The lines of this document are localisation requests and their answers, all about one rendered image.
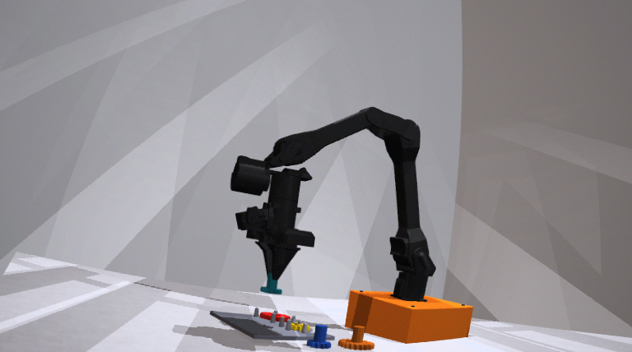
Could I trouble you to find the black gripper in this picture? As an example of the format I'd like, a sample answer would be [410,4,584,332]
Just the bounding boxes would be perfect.
[246,197,315,280]

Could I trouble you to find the orange gear with hub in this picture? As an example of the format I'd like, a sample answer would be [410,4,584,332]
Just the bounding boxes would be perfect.
[338,326,375,350]

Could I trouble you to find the teal gear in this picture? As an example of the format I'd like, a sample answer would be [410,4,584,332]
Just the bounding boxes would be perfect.
[260,273,282,294]

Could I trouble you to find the blue gear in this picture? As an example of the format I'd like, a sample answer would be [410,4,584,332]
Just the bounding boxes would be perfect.
[306,325,331,349]

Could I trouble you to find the red gear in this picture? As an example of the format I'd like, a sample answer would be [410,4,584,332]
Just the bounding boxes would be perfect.
[260,312,291,322]

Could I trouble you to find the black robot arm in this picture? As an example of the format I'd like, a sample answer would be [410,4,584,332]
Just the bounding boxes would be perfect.
[230,107,436,302]

